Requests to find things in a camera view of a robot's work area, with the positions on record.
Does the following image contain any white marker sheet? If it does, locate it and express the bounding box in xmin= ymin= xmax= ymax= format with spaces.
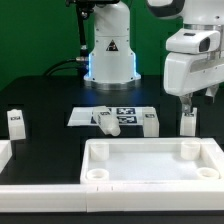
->
xmin=68 ymin=107 xmax=157 ymax=127

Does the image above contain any white front fence bar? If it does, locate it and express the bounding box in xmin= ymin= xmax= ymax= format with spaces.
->
xmin=0 ymin=181 xmax=224 ymax=212

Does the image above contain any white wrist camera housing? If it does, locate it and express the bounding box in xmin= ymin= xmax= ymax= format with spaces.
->
xmin=166 ymin=28 xmax=221 ymax=54

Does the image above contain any white desk top tray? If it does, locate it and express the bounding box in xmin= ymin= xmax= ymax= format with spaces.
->
xmin=80 ymin=138 xmax=224 ymax=184

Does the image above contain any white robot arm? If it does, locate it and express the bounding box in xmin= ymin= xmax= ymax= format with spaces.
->
xmin=84 ymin=0 xmax=224 ymax=113

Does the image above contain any black camera pole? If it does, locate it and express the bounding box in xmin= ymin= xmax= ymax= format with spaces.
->
xmin=65 ymin=0 xmax=98 ymax=78

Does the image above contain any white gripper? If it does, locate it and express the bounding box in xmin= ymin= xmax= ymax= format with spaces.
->
xmin=163 ymin=53 xmax=224 ymax=114

